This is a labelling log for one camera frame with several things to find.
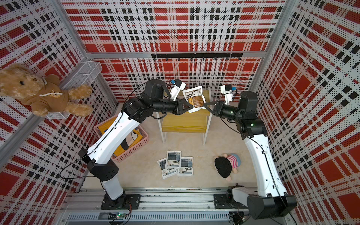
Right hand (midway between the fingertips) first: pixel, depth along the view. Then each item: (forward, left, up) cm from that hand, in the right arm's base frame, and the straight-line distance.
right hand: (206, 105), depth 62 cm
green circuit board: (-39, +43, -39) cm, 70 cm away
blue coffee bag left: (-17, +22, -41) cm, 49 cm away
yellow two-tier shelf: (+11, +4, -28) cm, 31 cm away
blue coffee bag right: (-15, +10, -40) cm, 44 cm away
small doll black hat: (-15, -13, -35) cm, 40 cm away
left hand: (-1, +6, 0) cm, 6 cm away
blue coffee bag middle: (-10, +18, -39) cm, 44 cm away
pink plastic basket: (+3, +38, -37) cm, 53 cm away
